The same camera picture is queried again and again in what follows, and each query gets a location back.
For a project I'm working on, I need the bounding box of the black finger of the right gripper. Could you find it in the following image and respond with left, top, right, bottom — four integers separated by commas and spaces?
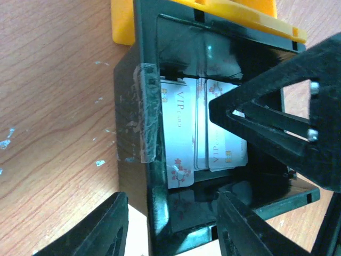
209, 34, 340, 192
311, 193, 340, 256

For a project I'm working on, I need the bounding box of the white card stack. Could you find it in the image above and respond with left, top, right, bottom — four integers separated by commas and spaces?
160, 78, 248, 189

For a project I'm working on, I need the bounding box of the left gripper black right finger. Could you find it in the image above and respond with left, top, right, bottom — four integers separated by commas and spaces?
216, 192, 309, 255

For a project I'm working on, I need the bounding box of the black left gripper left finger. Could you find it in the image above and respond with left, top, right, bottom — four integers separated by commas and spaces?
35, 192, 128, 255

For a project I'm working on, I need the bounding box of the black left card bin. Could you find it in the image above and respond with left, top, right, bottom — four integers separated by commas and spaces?
111, 1, 320, 255

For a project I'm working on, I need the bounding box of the yellow middle card bin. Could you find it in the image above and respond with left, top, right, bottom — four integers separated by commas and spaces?
110, 0, 307, 46

